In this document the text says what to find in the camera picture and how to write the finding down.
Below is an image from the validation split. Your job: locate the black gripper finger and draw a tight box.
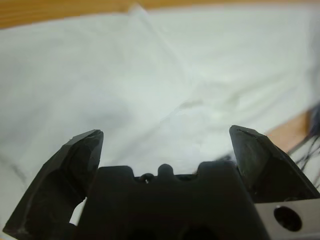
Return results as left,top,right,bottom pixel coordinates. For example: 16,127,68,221
4,129,104,240
229,124,320,204

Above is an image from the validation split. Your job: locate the white t-shirt with black logo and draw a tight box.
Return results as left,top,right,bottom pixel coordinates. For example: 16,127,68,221
0,2,320,226

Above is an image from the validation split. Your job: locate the black cable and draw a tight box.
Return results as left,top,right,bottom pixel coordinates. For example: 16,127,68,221
286,134,320,191

